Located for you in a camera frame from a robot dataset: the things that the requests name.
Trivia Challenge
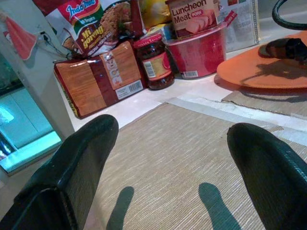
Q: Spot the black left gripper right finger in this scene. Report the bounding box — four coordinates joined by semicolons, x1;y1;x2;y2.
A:
226;122;307;230

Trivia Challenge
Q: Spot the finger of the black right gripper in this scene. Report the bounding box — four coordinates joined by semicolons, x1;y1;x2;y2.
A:
258;37;307;62

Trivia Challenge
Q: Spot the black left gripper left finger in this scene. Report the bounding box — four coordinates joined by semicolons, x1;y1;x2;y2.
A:
0;114;119;230

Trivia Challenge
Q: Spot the orange plate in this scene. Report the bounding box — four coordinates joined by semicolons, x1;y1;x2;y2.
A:
216;32;307;90

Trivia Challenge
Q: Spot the white printed packet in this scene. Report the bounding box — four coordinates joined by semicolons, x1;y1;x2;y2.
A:
217;0;261;52

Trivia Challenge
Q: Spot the beige woven placemat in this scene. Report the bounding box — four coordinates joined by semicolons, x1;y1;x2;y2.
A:
222;90;307;118
83;103;307;230

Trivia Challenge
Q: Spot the red instant noodle tub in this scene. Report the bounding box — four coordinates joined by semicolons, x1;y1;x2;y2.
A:
164;23;228;80

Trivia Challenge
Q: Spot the luncheon meat can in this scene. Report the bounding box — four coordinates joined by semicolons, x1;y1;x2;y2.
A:
165;0;221;40

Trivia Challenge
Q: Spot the red-lidded chili sauce jar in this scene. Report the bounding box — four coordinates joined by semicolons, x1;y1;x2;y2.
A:
133;33;176;91

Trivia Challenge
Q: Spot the red fabric pennant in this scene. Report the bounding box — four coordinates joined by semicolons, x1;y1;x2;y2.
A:
0;11;39;60

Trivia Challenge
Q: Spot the Indomie noodle packet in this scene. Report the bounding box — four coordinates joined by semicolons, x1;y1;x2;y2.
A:
45;0;131;58

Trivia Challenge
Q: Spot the yellow snack packet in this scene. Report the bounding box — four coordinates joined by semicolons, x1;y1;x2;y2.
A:
139;0;171;28

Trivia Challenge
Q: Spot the red sauce bottle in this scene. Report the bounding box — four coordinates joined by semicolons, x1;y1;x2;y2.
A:
129;0;148;36

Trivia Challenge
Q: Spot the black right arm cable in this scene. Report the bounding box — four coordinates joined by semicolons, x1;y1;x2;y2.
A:
272;0;307;31

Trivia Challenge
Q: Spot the thin black wall wire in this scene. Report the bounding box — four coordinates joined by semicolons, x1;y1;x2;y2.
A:
38;31;70;60

